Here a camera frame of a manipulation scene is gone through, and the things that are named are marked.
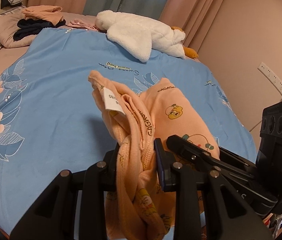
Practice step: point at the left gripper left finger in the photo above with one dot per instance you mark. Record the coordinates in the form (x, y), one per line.
(72, 205)

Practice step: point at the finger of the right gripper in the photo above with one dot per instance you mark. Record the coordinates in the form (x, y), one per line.
(192, 153)
(234, 159)

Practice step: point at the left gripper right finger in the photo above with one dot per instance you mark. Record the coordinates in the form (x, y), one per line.
(207, 206)

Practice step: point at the pink duck print shirt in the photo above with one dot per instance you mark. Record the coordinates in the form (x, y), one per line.
(139, 208)

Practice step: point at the folded pink clothes stack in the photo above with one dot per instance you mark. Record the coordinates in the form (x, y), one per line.
(50, 13)

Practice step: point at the dark navy folded clothes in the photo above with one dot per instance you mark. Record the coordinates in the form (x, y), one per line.
(33, 27)

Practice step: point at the blue floral blanket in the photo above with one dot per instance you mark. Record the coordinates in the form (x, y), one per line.
(40, 139)

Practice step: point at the white plush goose toy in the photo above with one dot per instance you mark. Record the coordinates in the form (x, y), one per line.
(139, 35)

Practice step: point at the small pink garment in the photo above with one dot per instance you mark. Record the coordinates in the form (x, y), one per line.
(80, 24)

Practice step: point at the pink bed sheet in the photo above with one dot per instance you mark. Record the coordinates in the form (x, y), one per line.
(56, 63)

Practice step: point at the grey pink pillow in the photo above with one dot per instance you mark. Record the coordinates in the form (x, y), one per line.
(8, 26)

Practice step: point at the white wall power strip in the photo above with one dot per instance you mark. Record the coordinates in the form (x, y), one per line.
(271, 76)

